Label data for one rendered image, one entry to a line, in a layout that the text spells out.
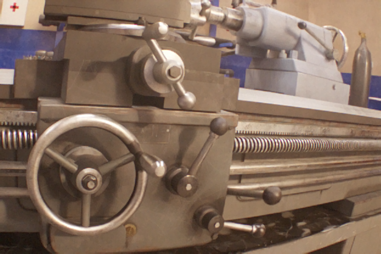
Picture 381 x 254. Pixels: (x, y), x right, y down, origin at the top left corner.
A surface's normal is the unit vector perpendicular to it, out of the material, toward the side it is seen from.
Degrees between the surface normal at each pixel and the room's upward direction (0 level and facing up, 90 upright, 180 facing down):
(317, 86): 90
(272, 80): 90
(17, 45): 90
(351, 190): 90
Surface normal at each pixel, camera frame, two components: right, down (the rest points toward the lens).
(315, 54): 0.46, -0.17
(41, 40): 0.45, 0.18
